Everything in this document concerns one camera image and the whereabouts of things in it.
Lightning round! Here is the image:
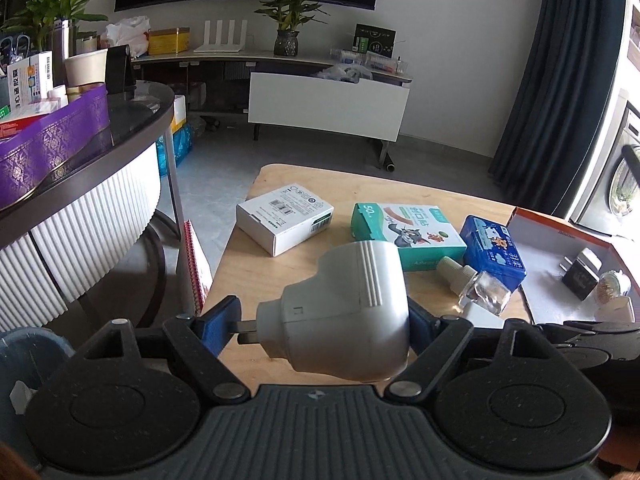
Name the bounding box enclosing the clear glass liquid bottle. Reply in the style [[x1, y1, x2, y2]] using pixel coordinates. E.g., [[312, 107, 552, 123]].
[[436, 257, 511, 316]]

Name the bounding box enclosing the grey plug-in device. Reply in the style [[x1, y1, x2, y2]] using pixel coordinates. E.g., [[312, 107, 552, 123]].
[[232, 240, 410, 382]]

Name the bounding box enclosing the green bandage box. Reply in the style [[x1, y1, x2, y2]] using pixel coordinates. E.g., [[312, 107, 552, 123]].
[[350, 203, 466, 272]]

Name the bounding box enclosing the blue floss pick box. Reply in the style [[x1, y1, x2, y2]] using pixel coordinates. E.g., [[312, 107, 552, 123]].
[[460, 214, 527, 292]]

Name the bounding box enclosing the red spiral notebook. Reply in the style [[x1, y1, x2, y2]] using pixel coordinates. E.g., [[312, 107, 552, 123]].
[[183, 220, 213, 316]]

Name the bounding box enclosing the light blue toothpick holder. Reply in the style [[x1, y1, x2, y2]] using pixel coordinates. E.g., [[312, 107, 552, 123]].
[[594, 270, 631, 307]]

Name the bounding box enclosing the black power adapter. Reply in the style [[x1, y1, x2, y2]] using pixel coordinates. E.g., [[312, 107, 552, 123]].
[[559, 248, 602, 301]]

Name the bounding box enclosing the orange grey cardboard tray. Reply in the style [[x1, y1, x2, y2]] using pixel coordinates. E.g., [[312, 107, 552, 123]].
[[508, 208, 639, 324]]

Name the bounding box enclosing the white small carton box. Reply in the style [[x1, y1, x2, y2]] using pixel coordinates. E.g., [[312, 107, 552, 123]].
[[235, 183, 334, 257]]

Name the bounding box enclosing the round dark side table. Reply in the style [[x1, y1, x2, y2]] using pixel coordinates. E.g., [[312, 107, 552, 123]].
[[1, 81, 182, 330]]

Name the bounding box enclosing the black roll on floor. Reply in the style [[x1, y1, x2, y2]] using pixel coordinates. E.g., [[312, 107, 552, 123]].
[[378, 141, 395, 172]]

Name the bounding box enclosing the blue plastic bag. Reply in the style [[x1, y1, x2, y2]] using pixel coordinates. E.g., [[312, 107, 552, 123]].
[[155, 122, 194, 177]]

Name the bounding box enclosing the white orange cardboard box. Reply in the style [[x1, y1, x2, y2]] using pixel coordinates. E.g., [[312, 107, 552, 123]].
[[170, 94, 186, 134]]

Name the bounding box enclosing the purple patterned tray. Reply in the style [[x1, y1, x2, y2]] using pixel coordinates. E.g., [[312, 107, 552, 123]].
[[1, 84, 110, 209]]

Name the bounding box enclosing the white TV console cabinet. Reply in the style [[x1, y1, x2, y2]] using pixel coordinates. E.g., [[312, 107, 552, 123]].
[[134, 51, 411, 156]]

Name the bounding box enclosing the white wifi router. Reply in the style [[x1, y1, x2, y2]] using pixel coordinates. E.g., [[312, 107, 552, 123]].
[[195, 20, 248, 54]]

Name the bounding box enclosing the dark blue curtain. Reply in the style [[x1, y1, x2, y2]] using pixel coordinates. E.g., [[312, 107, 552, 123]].
[[489, 0, 626, 217]]

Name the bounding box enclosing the white paper cup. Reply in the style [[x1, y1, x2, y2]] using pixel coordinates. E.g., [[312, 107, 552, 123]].
[[64, 49, 108, 87]]

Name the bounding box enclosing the yellow box on console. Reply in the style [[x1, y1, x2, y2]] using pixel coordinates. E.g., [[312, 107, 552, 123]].
[[148, 27, 190, 55]]

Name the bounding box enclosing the dark green display box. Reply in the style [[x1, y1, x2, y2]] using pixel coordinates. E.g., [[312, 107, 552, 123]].
[[352, 24, 396, 58]]

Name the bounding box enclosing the white plastic bag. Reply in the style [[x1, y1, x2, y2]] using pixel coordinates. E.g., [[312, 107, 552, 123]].
[[101, 15, 151, 58]]

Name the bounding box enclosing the potted bamboo plant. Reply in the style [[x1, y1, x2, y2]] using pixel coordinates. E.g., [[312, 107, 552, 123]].
[[255, 0, 326, 58]]

